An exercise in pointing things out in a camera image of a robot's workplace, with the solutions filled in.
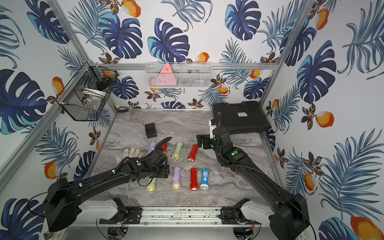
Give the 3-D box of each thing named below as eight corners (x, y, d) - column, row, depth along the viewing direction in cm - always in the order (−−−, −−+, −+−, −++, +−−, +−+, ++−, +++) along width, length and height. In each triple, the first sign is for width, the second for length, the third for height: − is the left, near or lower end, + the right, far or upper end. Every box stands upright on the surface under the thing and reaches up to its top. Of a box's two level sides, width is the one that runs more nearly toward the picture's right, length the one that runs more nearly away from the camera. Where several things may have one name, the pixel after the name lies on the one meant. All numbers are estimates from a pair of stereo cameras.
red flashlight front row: (190, 190, 84) (190, 188, 82) (190, 169, 92) (190, 168, 90) (198, 190, 84) (198, 189, 82) (197, 169, 92) (197, 168, 90)
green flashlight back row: (172, 159, 96) (172, 156, 94) (178, 143, 104) (178, 141, 101) (177, 160, 96) (177, 157, 93) (183, 144, 103) (183, 142, 101)
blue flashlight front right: (200, 189, 85) (200, 187, 82) (200, 169, 92) (201, 167, 90) (208, 190, 85) (209, 188, 82) (208, 170, 92) (209, 167, 89)
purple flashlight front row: (172, 189, 84) (172, 187, 82) (174, 168, 92) (173, 166, 90) (180, 189, 84) (180, 187, 82) (181, 168, 92) (181, 166, 90)
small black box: (147, 139, 106) (146, 135, 103) (146, 128, 113) (144, 124, 109) (157, 137, 107) (156, 133, 104) (155, 126, 114) (154, 122, 110)
